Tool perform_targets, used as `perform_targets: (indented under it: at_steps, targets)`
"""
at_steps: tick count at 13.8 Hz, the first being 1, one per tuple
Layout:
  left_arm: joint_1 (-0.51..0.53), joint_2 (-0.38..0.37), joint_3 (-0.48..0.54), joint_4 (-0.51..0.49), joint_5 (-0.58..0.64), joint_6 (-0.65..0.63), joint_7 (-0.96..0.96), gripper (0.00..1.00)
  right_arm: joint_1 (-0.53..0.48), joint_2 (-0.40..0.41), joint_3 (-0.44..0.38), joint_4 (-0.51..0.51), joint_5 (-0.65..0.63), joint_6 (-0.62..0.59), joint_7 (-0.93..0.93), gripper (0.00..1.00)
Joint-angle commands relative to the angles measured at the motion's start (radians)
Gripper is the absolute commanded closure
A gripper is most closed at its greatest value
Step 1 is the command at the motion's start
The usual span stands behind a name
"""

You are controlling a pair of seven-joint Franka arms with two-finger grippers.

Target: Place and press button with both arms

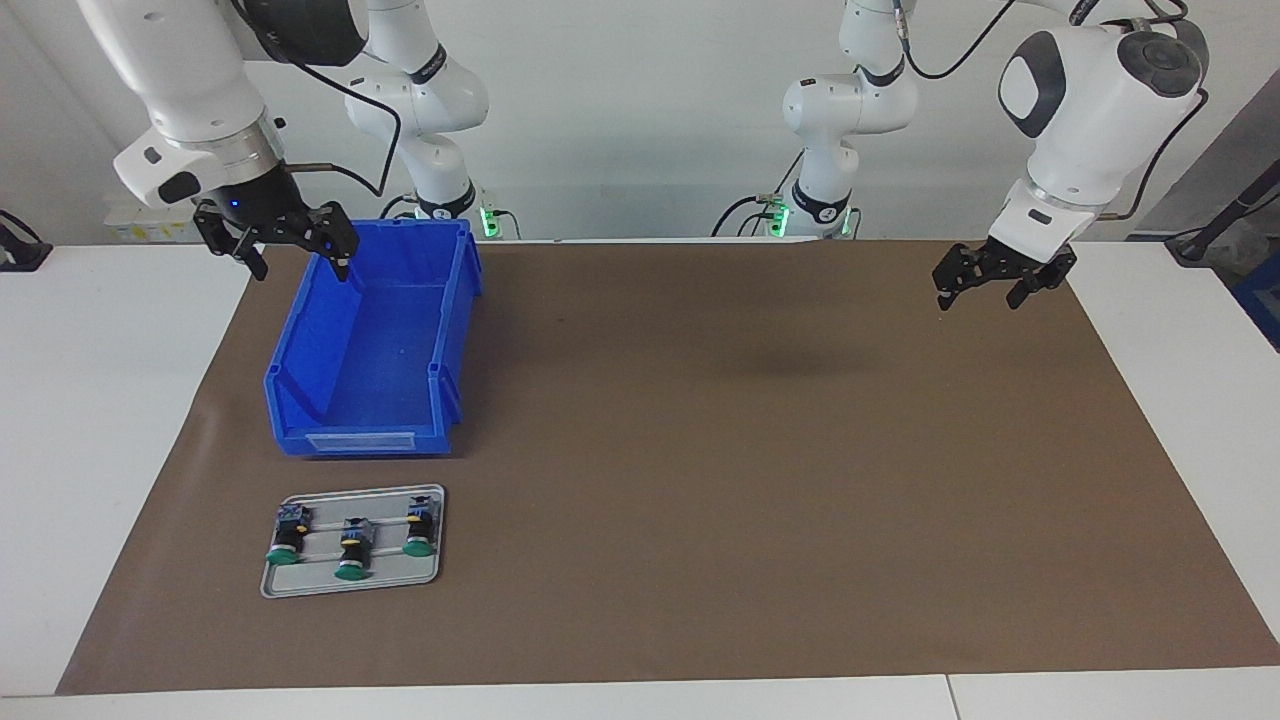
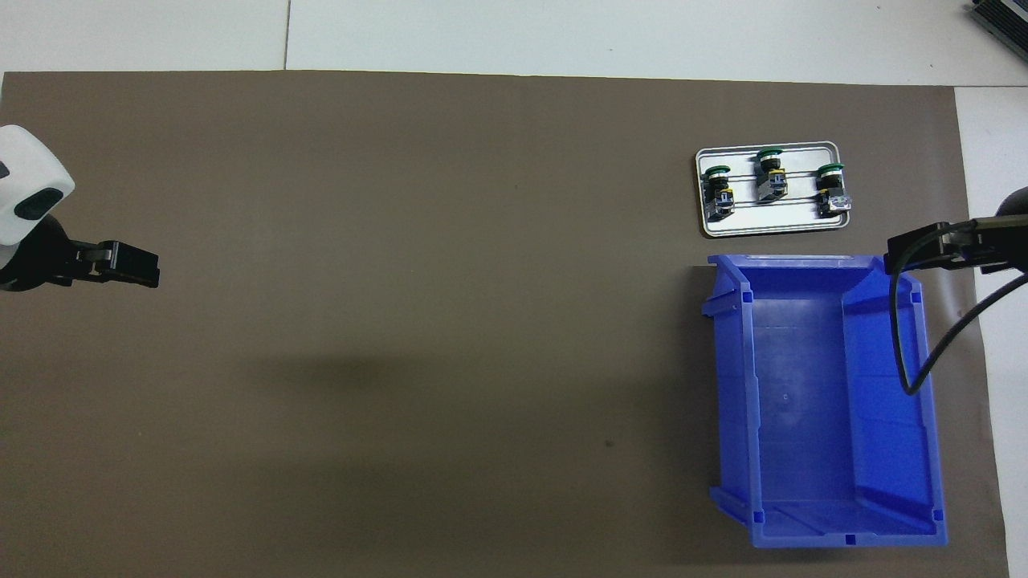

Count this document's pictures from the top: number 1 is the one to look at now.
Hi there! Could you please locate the green pushbutton switch black block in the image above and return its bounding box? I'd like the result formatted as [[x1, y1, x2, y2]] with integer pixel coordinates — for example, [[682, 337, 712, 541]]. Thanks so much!
[[402, 495, 442, 558]]

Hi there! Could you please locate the black left base cable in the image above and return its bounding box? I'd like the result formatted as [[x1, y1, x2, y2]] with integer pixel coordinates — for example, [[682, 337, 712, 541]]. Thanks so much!
[[710, 148, 806, 239]]

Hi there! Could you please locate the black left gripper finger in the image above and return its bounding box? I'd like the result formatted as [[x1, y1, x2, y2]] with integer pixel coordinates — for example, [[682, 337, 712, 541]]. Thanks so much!
[[1007, 250, 1078, 309], [933, 245, 991, 311]]

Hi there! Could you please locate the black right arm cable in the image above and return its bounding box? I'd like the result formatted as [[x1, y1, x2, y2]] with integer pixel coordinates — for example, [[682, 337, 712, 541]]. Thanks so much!
[[232, 0, 403, 198]]

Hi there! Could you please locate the white cardboard box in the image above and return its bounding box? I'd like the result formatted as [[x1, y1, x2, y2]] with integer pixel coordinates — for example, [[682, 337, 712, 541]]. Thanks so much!
[[105, 200, 206, 244]]

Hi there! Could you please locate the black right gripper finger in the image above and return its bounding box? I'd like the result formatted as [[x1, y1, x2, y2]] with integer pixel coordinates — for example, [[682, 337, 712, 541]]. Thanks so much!
[[295, 200, 359, 284], [193, 200, 269, 282]]

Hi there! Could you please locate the green pushbutton switch silver block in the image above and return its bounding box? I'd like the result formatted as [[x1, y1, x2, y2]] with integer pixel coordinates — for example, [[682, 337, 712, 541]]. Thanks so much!
[[265, 505, 314, 567]]

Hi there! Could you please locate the black stand with pole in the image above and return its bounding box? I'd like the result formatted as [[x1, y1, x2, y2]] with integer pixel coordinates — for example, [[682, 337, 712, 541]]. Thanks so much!
[[1165, 160, 1280, 267]]

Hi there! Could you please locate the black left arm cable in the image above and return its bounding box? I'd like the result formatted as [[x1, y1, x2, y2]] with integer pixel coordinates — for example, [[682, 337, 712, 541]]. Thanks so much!
[[893, 0, 1211, 221]]

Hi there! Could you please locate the brown table mat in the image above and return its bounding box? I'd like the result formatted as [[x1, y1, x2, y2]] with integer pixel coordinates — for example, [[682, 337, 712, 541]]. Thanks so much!
[[55, 238, 1280, 697]]

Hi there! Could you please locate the blue plastic storage bin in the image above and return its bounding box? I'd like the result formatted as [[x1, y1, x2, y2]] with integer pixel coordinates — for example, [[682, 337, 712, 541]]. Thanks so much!
[[263, 218, 486, 459]]

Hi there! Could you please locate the grey metal tray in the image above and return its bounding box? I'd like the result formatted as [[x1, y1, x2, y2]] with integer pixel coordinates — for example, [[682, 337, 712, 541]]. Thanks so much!
[[260, 484, 447, 600]]

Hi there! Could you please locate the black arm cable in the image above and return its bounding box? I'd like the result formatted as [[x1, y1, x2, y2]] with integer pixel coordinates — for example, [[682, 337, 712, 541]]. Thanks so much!
[[232, 0, 403, 198], [893, 0, 1211, 221]]

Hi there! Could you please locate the black table clamp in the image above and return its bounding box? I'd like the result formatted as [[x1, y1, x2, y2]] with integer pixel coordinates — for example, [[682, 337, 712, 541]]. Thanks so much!
[[0, 210, 53, 273]]

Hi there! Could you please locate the blue crate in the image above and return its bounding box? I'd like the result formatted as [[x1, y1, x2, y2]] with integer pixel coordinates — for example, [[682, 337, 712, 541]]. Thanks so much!
[[1232, 250, 1280, 353]]

